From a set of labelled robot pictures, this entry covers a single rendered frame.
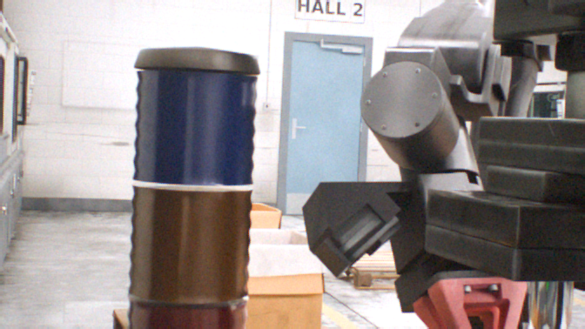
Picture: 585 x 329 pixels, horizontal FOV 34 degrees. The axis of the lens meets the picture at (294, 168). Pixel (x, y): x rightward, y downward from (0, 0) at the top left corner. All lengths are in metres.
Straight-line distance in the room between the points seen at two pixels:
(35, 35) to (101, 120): 1.19
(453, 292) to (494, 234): 0.19
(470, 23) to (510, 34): 0.23
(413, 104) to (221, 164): 0.37
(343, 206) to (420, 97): 0.09
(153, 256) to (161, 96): 0.05
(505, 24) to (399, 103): 0.13
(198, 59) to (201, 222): 0.05
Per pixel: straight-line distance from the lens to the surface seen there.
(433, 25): 0.78
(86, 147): 11.30
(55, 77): 11.29
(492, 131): 0.56
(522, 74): 0.97
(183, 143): 0.29
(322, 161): 11.71
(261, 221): 4.65
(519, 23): 0.53
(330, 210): 0.66
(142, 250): 0.30
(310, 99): 11.65
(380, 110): 0.65
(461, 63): 0.74
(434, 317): 0.69
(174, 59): 0.29
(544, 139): 0.51
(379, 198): 0.68
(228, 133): 0.29
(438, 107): 0.64
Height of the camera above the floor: 1.18
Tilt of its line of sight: 3 degrees down
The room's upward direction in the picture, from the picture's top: 3 degrees clockwise
